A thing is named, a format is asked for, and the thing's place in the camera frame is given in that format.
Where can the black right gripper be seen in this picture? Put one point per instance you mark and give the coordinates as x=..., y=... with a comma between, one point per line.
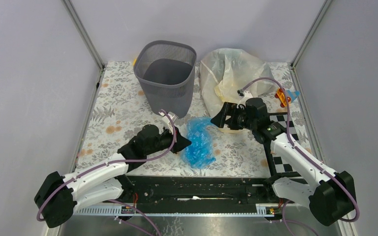
x=229, y=109

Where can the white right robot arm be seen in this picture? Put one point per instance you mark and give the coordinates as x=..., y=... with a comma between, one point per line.
x=328, y=194

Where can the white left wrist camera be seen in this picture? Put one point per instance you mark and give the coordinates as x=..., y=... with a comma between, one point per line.
x=168, y=119

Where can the blue plastic trash bag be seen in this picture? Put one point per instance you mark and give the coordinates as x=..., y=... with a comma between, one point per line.
x=200, y=153

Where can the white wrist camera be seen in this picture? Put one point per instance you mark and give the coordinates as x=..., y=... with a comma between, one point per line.
x=168, y=119
x=245, y=95

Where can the grey mesh trash bin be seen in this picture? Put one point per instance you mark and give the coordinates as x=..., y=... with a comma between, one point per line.
x=165, y=71

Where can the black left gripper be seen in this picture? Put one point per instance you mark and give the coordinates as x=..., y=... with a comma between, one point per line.
x=181, y=142

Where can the floral patterned table mat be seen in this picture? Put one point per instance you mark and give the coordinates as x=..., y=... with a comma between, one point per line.
x=121, y=110

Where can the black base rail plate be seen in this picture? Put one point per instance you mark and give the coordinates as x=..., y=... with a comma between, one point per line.
x=196, y=195

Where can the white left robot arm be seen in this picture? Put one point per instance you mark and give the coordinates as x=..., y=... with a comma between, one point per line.
x=61, y=195

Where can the orange toy block car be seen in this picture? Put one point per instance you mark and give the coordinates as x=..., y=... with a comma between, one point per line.
x=284, y=100

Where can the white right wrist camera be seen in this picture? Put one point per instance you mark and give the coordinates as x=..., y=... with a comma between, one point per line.
x=245, y=95

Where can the blue toy piece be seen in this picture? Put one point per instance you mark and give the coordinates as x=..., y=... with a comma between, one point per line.
x=293, y=95

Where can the translucent white plastic bag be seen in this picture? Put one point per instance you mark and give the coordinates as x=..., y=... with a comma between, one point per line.
x=224, y=71

